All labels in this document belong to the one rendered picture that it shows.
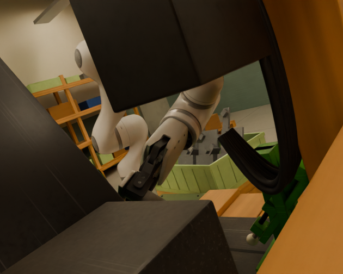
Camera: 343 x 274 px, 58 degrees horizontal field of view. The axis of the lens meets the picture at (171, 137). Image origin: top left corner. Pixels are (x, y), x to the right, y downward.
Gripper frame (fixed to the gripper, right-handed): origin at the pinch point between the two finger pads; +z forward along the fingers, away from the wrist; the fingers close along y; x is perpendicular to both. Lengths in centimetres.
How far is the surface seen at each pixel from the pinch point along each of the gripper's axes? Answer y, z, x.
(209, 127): -377, -422, -45
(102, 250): 16.6, 17.1, 4.4
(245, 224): -34.6, -26.2, 23.9
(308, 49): 27.5, -11.8, 14.6
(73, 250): 13.8, 17.5, 1.2
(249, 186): -72, -71, 26
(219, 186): -68, -61, 13
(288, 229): 32.0, 17.1, 15.2
